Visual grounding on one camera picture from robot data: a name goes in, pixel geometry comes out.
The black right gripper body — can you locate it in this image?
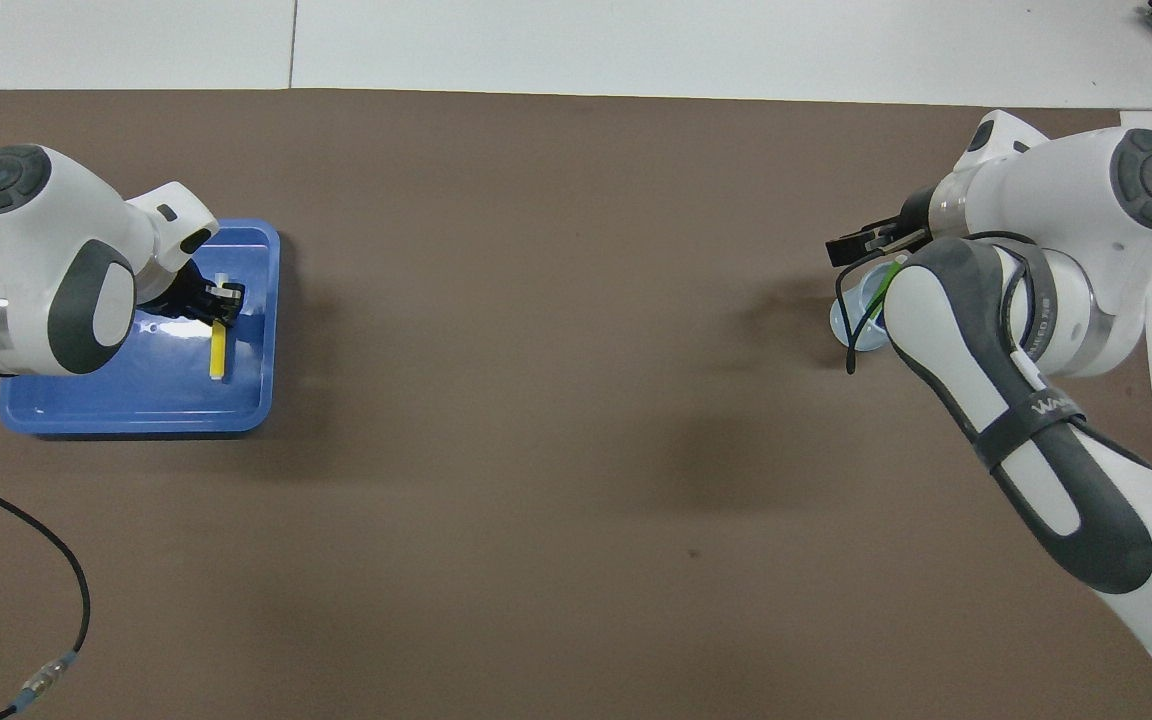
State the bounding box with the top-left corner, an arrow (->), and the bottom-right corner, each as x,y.
889,188 -> 939,258

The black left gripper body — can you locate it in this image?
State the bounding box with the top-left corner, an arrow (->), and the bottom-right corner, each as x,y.
139,256 -> 219,323

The yellow pen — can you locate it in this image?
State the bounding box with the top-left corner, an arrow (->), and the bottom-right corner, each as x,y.
209,270 -> 233,382

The green pen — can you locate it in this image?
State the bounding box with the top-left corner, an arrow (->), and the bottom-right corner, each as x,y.
871,255 -> 913,321

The blue plastic tray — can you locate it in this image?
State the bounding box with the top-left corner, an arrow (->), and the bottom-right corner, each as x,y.
0,219 -> 281,438

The clear plastic cup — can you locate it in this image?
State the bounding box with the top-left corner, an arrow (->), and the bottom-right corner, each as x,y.
829,268 -> 899,353

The brown table mat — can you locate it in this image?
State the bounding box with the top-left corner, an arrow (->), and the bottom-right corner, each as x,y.
0,88 -> 1152,720

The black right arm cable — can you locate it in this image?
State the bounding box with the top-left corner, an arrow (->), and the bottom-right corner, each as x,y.
833,232 -> 1062,377

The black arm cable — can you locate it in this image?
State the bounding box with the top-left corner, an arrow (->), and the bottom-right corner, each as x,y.
0,468 -> 94,720
833,232 -> 1062,377

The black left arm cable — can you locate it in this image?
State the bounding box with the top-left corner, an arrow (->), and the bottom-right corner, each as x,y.
0,468 -> 94,720

